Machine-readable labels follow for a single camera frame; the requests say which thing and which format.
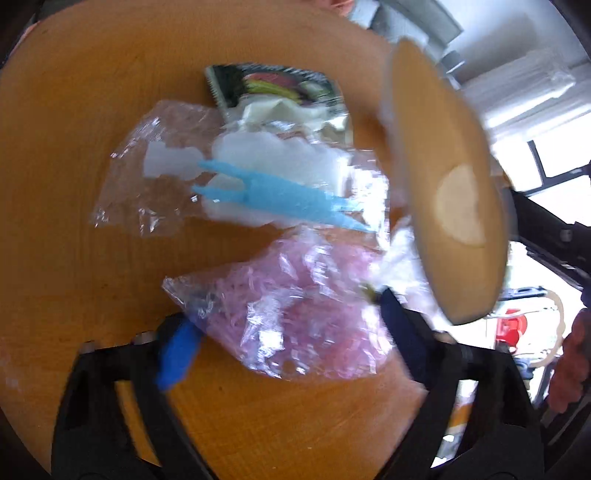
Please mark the person's right hand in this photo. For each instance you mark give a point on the person's right hand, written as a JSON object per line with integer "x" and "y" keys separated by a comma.
{"x": 572, "y": 364}

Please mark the wooden chair backrest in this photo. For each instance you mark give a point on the wooden chair backrest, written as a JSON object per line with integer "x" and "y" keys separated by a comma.
{"x": 445, "y": 194}

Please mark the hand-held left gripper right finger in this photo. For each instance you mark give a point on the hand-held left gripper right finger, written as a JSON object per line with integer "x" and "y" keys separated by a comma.
{"x": 406, "y": 334}

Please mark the bag of pink rubber bands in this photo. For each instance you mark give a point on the bag of pink rubber bands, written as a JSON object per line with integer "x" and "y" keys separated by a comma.
{"x": 300, "y": 314}

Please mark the clear plastic wrapper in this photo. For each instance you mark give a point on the clear plastic wrapper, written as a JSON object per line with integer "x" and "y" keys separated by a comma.
{"x": 143, "y": 170}

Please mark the green black snack packet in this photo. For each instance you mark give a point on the green black snack packet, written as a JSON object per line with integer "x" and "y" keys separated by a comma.
{"x": 277, "y": 87}

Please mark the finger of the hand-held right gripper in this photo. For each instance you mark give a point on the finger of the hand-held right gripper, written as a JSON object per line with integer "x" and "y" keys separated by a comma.
{"x": 561, "y": 265}
{"x": 545, "y": 217}

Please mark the white crumpled tissue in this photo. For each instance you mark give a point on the white crumpled tissue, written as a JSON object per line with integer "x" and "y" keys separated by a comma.
{"x": 286, "y": 154}

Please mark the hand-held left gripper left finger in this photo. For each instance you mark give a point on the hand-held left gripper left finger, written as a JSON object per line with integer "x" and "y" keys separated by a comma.
{"x": 178, "y": 355}

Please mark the red plastic object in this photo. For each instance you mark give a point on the red plastic object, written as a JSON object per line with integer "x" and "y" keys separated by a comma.
{"x": 508, "y": 328}

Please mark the white curtain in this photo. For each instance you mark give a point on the white curtain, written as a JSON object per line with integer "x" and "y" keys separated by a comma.
{"x": 521, "y": 74}

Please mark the blue plastic fork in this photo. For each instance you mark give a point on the blue plastic fork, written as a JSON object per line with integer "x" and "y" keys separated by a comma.
{"x": 277, "y": 198}

